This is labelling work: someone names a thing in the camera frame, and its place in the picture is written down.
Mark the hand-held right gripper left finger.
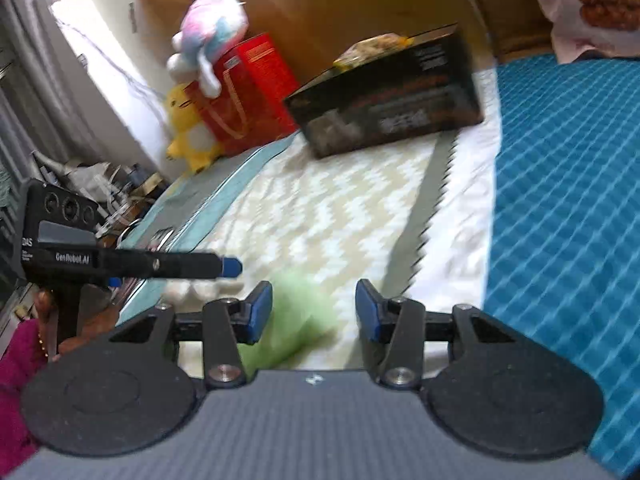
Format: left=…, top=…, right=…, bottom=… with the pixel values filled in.
left=107, top=281, right=275, bottom=389

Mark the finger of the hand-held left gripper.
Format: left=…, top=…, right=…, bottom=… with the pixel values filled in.
left=115, top=250, right=244, bottom=282

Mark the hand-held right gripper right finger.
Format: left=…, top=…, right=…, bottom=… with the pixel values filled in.
left=353, top=279, right=519, bottom=389

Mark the green snack packet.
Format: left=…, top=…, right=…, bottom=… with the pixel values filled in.
left=235, top=269, right=341, bottom=373

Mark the black cardboard box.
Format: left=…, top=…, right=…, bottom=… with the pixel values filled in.
left=283, top=22, right=486, bottom=159

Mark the yellow snack packet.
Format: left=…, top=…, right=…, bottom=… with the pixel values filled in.
left=332, top=32, right=416, bottom=72

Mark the person's left forearm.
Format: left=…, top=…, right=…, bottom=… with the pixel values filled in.
left=0, top=317, right=58, bottom=466

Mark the person's left hand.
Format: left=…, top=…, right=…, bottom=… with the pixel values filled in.
left=32, top=287, right=61, bottom=343

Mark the pile of mixed clutter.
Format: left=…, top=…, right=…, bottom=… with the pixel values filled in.
left=30, top=152, right=173, bottom=261

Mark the printed blanket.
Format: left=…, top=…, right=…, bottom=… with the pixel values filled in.
left=117, top=67, right=501, bottom=373

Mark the yellow duck plush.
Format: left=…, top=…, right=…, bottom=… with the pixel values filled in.
left=165, top=82, right=226, bottom=175

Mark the grey curtain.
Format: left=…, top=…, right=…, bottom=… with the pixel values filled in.
left=0, top=0, right=166, bottom=196

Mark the red gift bag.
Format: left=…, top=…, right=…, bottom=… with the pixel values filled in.
left=182, top=33, right=301, bottom=157

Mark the pastel plush toy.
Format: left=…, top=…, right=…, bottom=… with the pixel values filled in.
left=166, top=0, right=249, bottom=99

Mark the wooden board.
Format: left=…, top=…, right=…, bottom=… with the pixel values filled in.
left=139, top=0, right=496, bottom=103

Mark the large pink snack bag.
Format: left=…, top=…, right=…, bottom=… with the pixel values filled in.
left=522, top=0, right=640, bottom=64

